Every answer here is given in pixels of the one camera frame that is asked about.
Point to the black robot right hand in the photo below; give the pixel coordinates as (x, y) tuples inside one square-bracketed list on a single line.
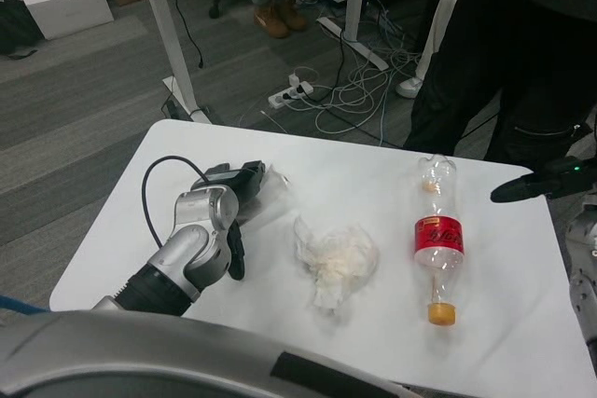
[(536, 183)]

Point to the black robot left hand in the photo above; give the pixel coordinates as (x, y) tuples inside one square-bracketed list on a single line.
[(233, 176)]

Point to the dark food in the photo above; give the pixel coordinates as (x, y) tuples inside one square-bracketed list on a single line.
[(275, 188)]

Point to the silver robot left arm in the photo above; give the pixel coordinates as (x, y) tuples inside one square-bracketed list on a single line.
[(186, 249)]

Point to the white power strip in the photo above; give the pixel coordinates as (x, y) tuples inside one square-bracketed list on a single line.
[(287, 96)]

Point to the empty plastic bottle red label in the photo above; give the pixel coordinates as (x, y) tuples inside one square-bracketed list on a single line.
[(438, 237)]

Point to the person in dark green hoodie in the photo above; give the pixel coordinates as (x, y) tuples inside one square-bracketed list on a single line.
[(503, 67)]

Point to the crumpled white tissue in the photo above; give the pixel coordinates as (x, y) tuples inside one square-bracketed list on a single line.
[(333, 258)]

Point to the white standing desk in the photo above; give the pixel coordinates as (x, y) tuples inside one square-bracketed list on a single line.
[(172, 39)]

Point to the person in white trousers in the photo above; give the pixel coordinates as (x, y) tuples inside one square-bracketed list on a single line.
[(443, 20)]

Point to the silver robot chest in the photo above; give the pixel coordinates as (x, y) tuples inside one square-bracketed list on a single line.
[(140, 360)]

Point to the white box with black print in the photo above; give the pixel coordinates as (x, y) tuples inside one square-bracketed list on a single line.
[(70, 9)]

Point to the black folded bag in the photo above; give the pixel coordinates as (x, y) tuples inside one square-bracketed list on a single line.
[(16, 27)]

